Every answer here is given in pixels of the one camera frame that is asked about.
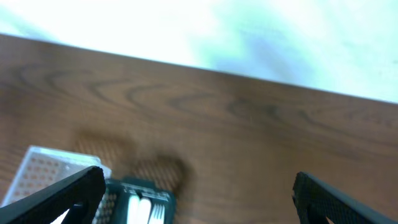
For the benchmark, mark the white plastic fork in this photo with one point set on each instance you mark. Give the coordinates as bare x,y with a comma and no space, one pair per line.
157,215

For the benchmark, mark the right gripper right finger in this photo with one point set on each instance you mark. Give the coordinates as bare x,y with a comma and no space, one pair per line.
317,202

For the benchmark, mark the pale blue plastic fork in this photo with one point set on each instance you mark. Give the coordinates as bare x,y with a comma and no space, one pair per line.
132,210

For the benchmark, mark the clear plastic basket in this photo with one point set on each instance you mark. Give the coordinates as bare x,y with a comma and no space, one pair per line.
42,167

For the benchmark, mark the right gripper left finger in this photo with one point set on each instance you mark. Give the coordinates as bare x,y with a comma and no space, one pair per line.
77,195

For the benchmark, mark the pink plastic fork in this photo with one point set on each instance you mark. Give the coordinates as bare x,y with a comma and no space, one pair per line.
143,211

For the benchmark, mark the dark green plastic basket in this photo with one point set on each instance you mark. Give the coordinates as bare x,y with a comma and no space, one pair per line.
114,203

